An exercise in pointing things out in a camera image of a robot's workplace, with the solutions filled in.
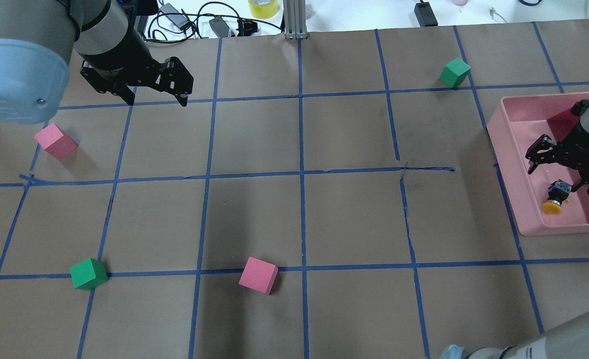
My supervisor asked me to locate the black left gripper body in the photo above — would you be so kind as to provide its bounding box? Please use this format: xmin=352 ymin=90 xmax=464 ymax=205
xmin=80 ymin=30 xmax=194 ymax=95

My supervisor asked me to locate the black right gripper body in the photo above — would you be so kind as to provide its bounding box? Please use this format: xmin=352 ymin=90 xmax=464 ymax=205
xmin=527 ymin=122 xmax=589 ymax=175

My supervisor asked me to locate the yellow push button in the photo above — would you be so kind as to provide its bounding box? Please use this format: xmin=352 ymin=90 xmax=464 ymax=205
xmin=541 ymin=179 xmax=572 ymax=214

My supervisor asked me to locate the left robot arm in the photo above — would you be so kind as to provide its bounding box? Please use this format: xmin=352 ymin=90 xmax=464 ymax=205
xmin=0 ymin=0 xmax=194 ymax=124

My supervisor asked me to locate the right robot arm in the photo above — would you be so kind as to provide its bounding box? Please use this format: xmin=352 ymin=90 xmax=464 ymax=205
xmin=441 ymin=92 xmax=589 ymax=359

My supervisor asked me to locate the pink plastic bin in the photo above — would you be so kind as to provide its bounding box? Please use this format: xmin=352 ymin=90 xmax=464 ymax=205
xmin=487 ymin=92 xmax=589 ymax=236

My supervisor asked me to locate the pink cube at edge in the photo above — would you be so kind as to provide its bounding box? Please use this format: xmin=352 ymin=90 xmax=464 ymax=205
xmin=34 ymin=123 xmax=78 ymax=161

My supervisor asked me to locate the green cube far corner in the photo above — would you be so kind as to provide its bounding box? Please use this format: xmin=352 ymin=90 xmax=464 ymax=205
xmin=439 ymin=57 xmax=472 ymax=88

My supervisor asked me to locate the yellow tape roll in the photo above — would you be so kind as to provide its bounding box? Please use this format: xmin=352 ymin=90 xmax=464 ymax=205
xmin=248 ymin=0 xmax=279 ymax=19

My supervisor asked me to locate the black power adapter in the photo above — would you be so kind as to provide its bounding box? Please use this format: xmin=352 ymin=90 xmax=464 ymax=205
xmin=413 ymin=0 xmax=438 ymax=27

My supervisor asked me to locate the brown paper mat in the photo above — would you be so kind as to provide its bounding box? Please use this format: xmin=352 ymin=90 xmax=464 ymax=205
xmin=0 ymin=20 xmax=589 ymax=359

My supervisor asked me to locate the green cube near base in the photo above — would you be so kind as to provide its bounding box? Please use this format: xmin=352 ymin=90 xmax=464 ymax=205
xmin=69 ymin=258 xmax=109 ymax=291

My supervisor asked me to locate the pink cube near centre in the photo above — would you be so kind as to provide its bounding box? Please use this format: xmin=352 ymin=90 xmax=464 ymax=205
xmin=238 ymin=257 xmax=278 ymax=295

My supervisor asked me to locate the aluminium frame post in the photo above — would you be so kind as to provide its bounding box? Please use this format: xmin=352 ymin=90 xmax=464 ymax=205
xmin=283 ymin=0 xmax=308 ymax=39

